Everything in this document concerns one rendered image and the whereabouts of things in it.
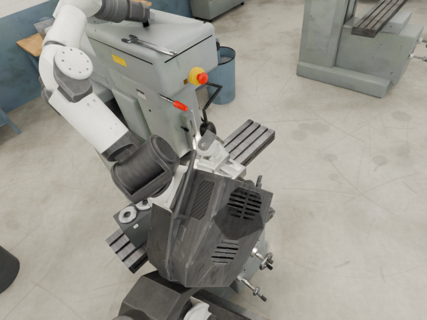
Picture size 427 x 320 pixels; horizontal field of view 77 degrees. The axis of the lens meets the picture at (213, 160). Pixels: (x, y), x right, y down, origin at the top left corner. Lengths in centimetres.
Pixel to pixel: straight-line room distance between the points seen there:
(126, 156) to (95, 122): 11
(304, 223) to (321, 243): 22
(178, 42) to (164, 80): 12
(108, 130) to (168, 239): 31
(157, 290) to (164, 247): 11
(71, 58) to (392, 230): 258
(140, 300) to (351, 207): 227
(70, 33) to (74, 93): 17
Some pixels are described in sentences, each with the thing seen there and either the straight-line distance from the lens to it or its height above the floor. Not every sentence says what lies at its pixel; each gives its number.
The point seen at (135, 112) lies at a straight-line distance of 128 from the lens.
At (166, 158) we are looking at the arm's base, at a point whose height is 178.
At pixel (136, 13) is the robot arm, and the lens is 99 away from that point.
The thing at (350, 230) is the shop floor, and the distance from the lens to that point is 264.
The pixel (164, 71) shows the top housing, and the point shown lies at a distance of 88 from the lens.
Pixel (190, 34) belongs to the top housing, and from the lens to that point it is 93.
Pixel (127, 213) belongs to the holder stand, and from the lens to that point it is 141.
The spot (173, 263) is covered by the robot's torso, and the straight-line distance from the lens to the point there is 75.
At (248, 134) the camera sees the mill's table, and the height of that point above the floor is 96.
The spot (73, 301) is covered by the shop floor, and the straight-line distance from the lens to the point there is 273.
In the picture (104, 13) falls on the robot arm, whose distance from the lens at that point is 93.
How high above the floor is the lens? 223
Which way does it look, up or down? 47 degrees down
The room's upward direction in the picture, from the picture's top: 11 degrees counter-clockwise
